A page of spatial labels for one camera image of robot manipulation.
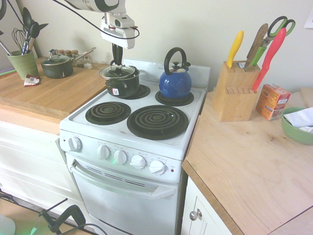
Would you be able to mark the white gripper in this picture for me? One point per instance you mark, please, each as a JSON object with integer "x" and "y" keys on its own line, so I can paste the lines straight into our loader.
{"x": 117, "y": 36}

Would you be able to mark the glass pot lid steel rim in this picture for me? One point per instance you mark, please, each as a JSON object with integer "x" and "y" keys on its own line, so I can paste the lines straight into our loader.
{"x": 122, "y": 71}

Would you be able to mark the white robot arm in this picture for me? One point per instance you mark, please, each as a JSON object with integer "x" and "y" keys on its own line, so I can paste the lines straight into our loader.
{"x": 102, "y": 5}

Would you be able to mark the black pot with red tag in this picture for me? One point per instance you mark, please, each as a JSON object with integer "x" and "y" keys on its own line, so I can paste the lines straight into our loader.
{"x": 129, "y": 85}

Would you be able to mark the glass lid with blue tag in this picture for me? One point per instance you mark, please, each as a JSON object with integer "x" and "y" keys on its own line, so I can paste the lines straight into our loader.
{"x": 55, "y": 60}

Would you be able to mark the clear glass spice shaker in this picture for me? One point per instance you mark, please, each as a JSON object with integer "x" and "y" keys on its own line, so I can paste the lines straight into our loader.
{"x": 87, "y": 63}
{"x": 80, "y": 63}

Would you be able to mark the spice jar brown cap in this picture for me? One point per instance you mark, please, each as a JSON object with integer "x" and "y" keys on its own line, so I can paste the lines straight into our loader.
{"x": 60, "y": 52}
{"x": 54, "y": 52}
{"x": 74, "y": 52}
{"x": 67, "y": 52}

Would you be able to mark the small coil burner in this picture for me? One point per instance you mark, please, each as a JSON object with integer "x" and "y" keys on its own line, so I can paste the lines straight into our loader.
{"x": 171, "y": 101}
{"x": 107, "y": 112}
{"x": 144, "y": 91}

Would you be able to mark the dark green saucepan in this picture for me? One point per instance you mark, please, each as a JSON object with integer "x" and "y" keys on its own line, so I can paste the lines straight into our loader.
{"x": 56, "y": 71}

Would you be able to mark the large coil burner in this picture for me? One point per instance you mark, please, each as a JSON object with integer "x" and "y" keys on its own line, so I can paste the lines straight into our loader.
{"x": 156, "y": 121}

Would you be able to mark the white electric stove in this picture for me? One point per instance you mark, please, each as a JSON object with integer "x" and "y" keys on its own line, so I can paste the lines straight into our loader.
{"x": 122, "y": 132}

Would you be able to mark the black pointed spatula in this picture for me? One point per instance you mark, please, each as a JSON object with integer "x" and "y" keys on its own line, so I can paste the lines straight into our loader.
{"x": 43, "y": 26}

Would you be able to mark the red white paper tag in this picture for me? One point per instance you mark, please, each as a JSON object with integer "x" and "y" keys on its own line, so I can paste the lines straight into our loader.
{"x": 31, "y": 80}

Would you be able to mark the green ribbed utensil cup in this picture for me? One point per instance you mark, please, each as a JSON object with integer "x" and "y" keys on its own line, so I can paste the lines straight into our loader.
{"x": 23, "y": 64}

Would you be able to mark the tall black slotted spoon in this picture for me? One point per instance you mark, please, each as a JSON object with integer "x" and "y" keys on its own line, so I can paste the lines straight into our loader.
{"x": 27, "y": 17}

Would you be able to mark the white stove knob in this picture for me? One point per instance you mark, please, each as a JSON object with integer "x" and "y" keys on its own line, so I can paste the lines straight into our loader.
{"x": 75, "y": 144}
{"x": 120, "y": 157}
{"x": 138, "y": 162}
{"x": 104, "y": 152}
{"x": 157, "y": 167}

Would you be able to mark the purple green flat mat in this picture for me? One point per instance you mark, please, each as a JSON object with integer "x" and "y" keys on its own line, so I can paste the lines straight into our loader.
{"x": 6, "y": 72}

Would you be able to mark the wooden knife block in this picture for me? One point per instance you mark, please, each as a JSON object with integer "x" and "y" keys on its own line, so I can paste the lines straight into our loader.
{"x": 232, "y": 98}

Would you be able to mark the white drawer cabinet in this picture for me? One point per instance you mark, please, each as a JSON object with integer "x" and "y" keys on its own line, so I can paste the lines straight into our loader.
{"x": 29, "y": 156}

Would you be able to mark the white oven door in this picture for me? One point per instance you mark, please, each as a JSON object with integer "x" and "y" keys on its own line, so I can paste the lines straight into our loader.
{"x": 122, "y": 203}

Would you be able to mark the red knife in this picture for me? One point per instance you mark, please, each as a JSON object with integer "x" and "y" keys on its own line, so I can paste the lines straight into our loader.
{"x": 271, "y": 54}

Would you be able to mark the orange baking soda box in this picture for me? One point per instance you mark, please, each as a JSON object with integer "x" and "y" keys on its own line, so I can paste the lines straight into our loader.
{"x": 271, "y": 102}

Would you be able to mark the grey green scissors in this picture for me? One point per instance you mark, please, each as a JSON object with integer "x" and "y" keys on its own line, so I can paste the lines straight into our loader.
{"x": 276, "y": 24}

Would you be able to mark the black bar clamp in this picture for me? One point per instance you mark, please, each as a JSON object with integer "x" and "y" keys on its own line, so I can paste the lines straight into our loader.
{"x": 73, "y": 213}

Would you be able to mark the round metal cabinet knob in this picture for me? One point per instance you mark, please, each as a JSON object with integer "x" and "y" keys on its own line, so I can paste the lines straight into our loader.
{"x": 194, "y": 215}

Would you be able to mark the white cabinet with knob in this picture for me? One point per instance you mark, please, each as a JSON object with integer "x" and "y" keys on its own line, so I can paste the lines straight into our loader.
{"x": 210, "y": 220}

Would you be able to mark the white cloth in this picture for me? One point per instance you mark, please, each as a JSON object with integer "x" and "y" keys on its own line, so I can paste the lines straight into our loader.
{"x": 299, "y": 117}

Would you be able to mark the green bowl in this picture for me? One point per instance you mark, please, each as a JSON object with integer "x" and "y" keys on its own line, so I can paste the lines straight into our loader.
{"x": 293, "y": 134}

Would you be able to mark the white paper sheet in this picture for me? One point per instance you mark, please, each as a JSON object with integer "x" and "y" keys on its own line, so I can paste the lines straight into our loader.
{"x": 309, "y": 23}

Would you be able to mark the light wooden cutting board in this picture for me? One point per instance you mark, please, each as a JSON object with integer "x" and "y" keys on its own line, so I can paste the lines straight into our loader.
{"x": 308, "y": 96}

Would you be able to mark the white rounded object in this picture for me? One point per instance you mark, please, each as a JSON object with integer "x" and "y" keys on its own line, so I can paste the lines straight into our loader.
{"x": 6, "y": 226}

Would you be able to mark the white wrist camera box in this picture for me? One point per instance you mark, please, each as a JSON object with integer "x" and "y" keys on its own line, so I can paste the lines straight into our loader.
{"x": 122, "y": 21}

